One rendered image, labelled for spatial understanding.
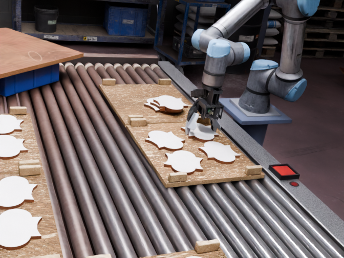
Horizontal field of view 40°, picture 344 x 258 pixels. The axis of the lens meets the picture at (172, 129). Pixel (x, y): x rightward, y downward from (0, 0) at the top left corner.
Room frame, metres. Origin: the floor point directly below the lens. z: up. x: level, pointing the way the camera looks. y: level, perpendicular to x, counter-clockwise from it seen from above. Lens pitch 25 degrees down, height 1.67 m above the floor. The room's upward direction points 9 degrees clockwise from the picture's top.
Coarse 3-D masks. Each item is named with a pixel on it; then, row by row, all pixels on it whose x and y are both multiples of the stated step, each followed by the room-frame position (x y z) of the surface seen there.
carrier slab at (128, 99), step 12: (120, 84) 1.99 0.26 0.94; (132, 84) 2.01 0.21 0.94; (144, 84) 2.04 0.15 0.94; (156, 84) 2.06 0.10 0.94; (108, 96) 1.83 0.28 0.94; (120, 96) 1.85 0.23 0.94; (132, 96) 1.87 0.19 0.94; (144, 96) 1.89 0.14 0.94; (156, 96) 1.91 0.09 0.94; (180, 96) 1.95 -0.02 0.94; (120, 108) 1.72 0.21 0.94; (132, 108) 1.74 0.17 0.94; (144, 108) 1.76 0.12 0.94; (156, 120) 1.66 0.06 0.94; (168, 120) 1.67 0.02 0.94; (180, 120) 1.69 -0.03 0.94
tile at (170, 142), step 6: (150, 132) 1.52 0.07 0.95; (156, 132) 1.52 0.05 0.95; (162, 132) 1.53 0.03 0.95; (150, 138) 1.47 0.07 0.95; (156, 138) 1.48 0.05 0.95; (162, 138) 1.48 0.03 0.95; (168, 138) 1.49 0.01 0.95; (174, 138) 1.50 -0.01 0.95; (180, 138) 1.50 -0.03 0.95; (156, 144) 1.43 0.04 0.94; (162, 144) 1.44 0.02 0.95; (168, 144) 1.44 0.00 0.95; (174, 144) 1.45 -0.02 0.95; (180, 144) 1.46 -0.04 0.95; (168, 150) 1.42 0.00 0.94; (174, 150) 1.42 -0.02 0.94
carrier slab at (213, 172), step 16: (128, 128) 1.55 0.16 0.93; (144, 128) 1.57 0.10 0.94; (160, 128) 1.59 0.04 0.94; (176, 128) 1.61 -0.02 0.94; (144, 144) 1.44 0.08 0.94; (192, 144) 1.49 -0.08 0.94; (224, 144) 1.53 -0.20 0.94; (160, 160) 1.34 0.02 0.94; (208, 160) 1.39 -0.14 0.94; (240, 160) 1.43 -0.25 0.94; (160, 176) 1.25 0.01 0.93; (192, 176) 1.27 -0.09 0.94; (208, 176) 1.29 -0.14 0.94; (224, 176) 1.30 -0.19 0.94; (240, 176) 1.32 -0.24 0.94; (256, 176) 1.34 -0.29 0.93
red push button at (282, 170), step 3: (276, 168) 1.42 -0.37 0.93; (279, 168) 1.42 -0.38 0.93; (282, 168) 1.43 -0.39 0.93; (285, 168) 1.43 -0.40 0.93; (288, 168) 1.43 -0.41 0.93; (279, 171) 1.40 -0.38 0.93; (282, 171) 1.40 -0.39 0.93; (285, 171) 1.41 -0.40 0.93; (288, 171) 1.41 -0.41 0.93; (291, 171) 1.41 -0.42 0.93; (282, 174) 1.39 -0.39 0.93; (285, 174) 1.39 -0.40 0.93; (288, 174) 1.39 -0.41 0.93; (291, 174) 1.40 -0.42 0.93
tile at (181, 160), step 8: (176, 152) 1.39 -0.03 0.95; (184, 152) 1.40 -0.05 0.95; (168, 160) 1.33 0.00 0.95; (176, 160) 1.34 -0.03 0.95; (184, 160) 1.35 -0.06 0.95; (192, 160) 1.35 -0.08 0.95; (200, 160) 1.36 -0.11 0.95; (176, 168) 1.28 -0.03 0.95; (184, 168) 1.29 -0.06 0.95; (192, 168) 1.30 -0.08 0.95; (200, 168) 1.31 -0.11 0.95
